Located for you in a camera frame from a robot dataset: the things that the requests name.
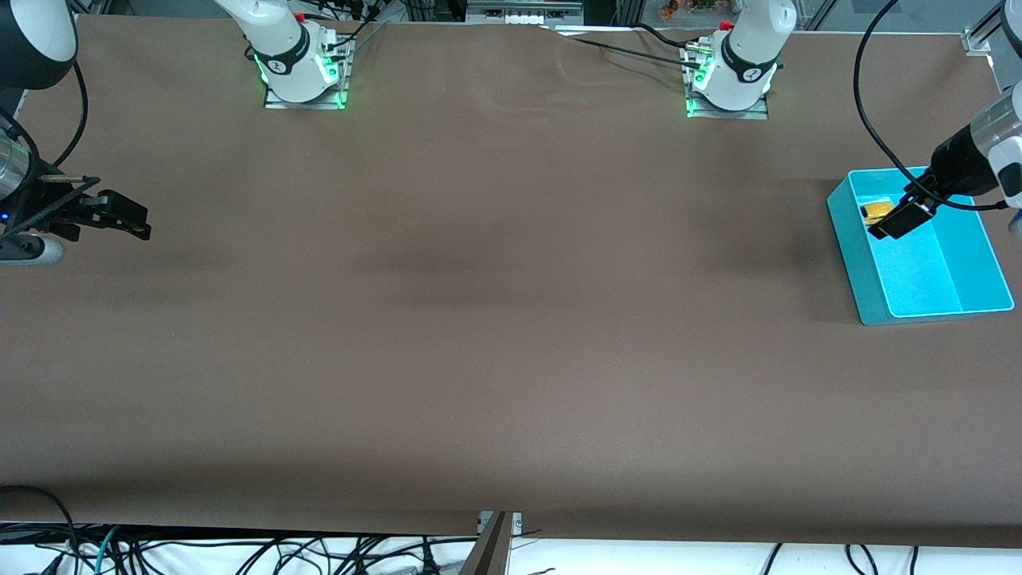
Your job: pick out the aluminium frame profile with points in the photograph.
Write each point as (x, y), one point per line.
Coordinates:
(980, 36)

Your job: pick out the yellow beetle toy car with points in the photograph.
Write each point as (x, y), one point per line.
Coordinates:
(877, 211)

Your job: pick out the blue plastic bin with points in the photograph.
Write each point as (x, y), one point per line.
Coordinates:
(918, 271)

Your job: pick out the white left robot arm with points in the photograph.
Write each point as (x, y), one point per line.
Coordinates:
(742, 64)

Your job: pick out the brown table cover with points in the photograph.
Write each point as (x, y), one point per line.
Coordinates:
(511, 319)

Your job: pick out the white power strip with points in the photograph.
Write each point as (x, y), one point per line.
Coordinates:
(523, 14)

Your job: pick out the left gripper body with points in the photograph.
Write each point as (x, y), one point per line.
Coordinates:
(953, 166)

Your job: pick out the metal table bracket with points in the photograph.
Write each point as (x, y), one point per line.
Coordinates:
(491, 551)

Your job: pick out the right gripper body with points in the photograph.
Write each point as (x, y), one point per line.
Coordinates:
(32, 202)

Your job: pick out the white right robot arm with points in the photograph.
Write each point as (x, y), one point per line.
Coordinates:
(287, 64)

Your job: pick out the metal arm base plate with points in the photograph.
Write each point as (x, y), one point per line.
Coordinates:
(275, 101)
(758, 113)

